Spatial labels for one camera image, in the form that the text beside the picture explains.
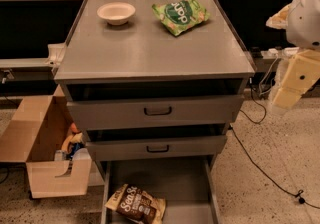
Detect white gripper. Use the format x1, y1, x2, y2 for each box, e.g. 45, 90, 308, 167
266, 5, 320, 109

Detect brown chip bag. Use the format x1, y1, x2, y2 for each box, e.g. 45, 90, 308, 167
105, 184, 166, 224

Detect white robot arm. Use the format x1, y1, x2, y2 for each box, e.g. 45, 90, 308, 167
266, 0, 320, 113

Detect green chip bag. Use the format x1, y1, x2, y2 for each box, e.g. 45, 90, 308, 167
152, 0, 210, 37

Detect grey top drawer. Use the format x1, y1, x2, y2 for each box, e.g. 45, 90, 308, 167
64, 78, 243, 130

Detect grey drawer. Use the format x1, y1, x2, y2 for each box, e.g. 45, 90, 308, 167
101, 157, 222, 224
86, 124, 227, 161
64, 78, 243, 130

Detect grey middle drawer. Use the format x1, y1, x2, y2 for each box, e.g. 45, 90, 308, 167
86, 124, 227, 161

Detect grey drawer cabinet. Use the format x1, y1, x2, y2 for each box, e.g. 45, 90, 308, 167
53, 0, 256, 224

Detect grey bottom drawer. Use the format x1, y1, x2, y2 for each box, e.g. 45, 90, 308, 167
101, 157, 222, 224

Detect white power strip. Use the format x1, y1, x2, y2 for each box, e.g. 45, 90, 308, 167
284, 47, 299, 56

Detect white plug adapter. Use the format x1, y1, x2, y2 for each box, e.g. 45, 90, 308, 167
268, 48, 278, 56

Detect white bowl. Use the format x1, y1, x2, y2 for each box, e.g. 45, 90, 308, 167
97, 2, 136, 26

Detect items inside cardboard box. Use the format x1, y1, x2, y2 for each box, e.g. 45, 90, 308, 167
54, 123, 84, 161

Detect cardboard box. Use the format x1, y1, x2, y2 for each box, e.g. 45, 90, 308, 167
0, 88, 92, 199

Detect black floor cable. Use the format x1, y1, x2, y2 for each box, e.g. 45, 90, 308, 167
229, 87, 320, 210

